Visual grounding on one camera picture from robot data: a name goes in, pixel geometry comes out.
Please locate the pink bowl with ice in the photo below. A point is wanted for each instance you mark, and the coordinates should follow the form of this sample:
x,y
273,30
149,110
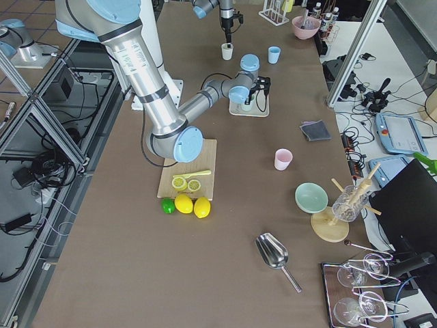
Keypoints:
x,y
310,28

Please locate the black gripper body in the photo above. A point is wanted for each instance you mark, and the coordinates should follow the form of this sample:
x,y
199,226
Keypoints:
x,y
226,23
248,100

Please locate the pink plastic cup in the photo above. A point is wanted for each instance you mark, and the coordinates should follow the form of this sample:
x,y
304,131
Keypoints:
x,y
282,159

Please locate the metal tube in bowl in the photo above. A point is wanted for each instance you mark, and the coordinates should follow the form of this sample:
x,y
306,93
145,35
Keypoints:
x,y
304,19

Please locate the white wire cup rack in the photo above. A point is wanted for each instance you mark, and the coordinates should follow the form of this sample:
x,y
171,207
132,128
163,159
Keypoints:
x,y
274,12

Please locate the blue teach pendant tablet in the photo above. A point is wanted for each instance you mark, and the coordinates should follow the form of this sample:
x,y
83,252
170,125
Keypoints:
x,y
399,134

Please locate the wooden mug tree stand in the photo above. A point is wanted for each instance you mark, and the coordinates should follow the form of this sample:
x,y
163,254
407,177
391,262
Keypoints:
x,y
330,229

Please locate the cream plastic cup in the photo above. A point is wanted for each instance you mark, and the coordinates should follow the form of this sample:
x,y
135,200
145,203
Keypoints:
x,y
227,51

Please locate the clear glass on stand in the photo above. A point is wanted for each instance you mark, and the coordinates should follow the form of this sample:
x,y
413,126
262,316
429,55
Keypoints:
x,y
346,208

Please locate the wine glass on rack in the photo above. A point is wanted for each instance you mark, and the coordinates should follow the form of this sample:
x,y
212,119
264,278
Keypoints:
x,y
367,309
355,273

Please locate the green lime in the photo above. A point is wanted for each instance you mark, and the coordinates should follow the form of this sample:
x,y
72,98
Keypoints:
x,y
167,205

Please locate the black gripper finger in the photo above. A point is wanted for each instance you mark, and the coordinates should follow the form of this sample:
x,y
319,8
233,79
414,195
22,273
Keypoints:
x,y
228,39

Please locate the wooden cutting board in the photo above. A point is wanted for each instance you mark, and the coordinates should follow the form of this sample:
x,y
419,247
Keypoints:
x,y
205,161

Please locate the yellow plastic knife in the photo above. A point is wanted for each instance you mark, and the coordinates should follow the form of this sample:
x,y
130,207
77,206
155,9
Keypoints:
x,y
192,174

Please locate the green plastic cup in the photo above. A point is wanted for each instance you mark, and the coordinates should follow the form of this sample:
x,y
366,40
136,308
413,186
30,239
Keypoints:
x,y
246,107

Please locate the grey folded cloth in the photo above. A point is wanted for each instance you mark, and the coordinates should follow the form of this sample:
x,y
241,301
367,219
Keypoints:
x,y
315,130

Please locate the blue plastic cup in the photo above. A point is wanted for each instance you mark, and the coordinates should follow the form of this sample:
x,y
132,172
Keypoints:
x,y
273,54

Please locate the metal scoop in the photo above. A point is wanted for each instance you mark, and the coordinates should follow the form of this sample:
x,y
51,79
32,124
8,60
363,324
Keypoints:
x,y
275,255

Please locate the mint green bowl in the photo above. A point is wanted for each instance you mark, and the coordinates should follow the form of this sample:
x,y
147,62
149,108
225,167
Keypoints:
x,y
311,198

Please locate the cream plastic tray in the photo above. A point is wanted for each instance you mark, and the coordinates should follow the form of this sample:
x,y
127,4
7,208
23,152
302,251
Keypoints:
x,y
257,107

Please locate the whole yellow lemon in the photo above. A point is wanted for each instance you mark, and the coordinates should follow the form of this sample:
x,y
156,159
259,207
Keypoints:
x,y
184,204
202,207

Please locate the yellow cup on rack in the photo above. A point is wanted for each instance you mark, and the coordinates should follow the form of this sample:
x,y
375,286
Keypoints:
x,y
287,6

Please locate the lemon half slice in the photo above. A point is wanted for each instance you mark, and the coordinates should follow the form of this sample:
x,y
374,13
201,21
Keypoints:
x,y
194,185
179,183

